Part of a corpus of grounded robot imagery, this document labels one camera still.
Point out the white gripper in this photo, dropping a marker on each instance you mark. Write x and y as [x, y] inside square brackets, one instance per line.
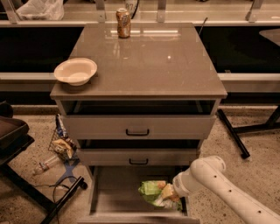
[178, 185]

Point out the green rice chip bag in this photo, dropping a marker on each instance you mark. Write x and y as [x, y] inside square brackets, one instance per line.
[152, 194]

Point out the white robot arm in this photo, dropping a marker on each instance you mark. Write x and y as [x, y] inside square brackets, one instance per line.
[208, 172]

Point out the bottom grey drawer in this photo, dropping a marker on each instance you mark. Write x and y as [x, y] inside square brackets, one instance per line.
[114, 198]

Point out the grey drawer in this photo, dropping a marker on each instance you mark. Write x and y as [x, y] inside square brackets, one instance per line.
[114, 157]
[154, 127]
[114, 198]

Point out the middle grey drawer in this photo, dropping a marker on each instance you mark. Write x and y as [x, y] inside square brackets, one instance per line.
[114, 157]

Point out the grey drawer cabinet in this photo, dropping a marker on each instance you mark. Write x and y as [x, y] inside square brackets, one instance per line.
[159, 70]

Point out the top grey drawer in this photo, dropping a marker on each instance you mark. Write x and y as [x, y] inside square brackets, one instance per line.
[154, 127]

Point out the white plastic bag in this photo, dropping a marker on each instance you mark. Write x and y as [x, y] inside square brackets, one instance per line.
[41, 10]

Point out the clear plastic bottle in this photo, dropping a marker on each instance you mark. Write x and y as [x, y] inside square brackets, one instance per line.
[46, 165]

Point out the black stand leg right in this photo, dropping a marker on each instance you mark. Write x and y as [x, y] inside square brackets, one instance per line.
[272, 123]

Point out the white paper bowl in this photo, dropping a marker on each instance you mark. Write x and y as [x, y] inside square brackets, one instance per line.
[75, 72]

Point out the black chair base left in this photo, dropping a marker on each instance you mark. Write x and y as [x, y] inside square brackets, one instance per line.
[16, 207]

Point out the orange soda can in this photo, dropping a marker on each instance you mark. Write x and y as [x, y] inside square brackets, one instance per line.
[123, 23]

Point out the wire basket with snacks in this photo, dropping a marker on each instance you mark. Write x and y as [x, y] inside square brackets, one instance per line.
[61, 144]

